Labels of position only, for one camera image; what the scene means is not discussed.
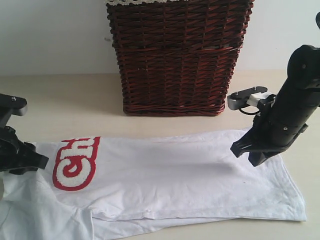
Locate dark red wicker basket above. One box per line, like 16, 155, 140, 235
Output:
106, 0, 254, 117

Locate white t-shirt red print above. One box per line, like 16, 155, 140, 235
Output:
0, 129, 307, 240

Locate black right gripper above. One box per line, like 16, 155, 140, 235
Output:
230, 85, 320, 167

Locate white tape camera mount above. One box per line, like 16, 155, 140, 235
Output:
246, 91, 274, 107

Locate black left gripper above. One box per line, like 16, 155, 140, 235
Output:
0, 109, 49, 175

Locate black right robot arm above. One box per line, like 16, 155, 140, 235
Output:
227, 44, 320, 167

